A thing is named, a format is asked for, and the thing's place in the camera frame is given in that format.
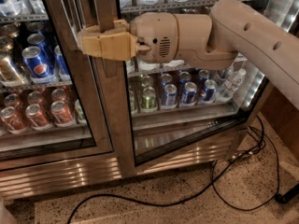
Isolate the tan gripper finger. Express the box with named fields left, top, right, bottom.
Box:
left=77, top=24, right=150, bottom=61
left=114, top=20, right=130, bottom=32

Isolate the glass fridge door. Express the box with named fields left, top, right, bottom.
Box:
left=64, top=0, right=299, bottom=179
left=0, top=0, right=112, bottom=170

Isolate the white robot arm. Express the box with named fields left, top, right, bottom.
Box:
left=77, top=0, right=299, bottom=107

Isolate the stainless fridge base grille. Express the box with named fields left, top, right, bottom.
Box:
left=0, top=128, right=249, bottom=202

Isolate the green can left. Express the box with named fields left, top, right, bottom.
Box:
left=129, top=91, right=137, bottom=114

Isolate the green can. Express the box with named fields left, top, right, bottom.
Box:
left=141, top=87, right=157, bottom=112
left=129, top=91, right=137, bottom=114

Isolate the green can right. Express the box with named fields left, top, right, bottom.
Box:
left=141, top=87, right=157, bottom=112

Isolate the blue can left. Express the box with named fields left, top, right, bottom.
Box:
left=161, top=84, right=177, bottom=109

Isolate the blue can middle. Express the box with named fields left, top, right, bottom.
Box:
left=180, top=82, right=197, bottom=105

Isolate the blue can right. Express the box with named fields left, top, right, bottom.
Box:
left=199, top=79, right=217, bottom=104

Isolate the blue pepsi can front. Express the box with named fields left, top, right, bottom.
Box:
left=21, top=46, right=54, bottom=83

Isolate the clear water bottle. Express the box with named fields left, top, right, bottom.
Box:
left=215, top=68, right=247, bottom=103

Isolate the red coke can right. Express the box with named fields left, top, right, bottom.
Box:
left=50, top=101, right=74, bottom=127

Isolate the red coke can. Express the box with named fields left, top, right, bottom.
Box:
left=25, top=104, right=52, bottom=131
left=0, top=106, right=28, bottom=133
left=50, top=101, right=74, bottom=127

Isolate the red coke can middle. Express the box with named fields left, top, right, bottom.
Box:
left=25, top=104, right=52, bottom=131

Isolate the gold can front left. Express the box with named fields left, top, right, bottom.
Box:
left=0, top=50, right=28, bottom=87

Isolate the red coke can left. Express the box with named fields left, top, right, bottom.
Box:
left=0, top=106, right=28, bottom=133

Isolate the black floor cable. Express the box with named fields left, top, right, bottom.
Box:
left=66, top=115, right=299, bottom=224

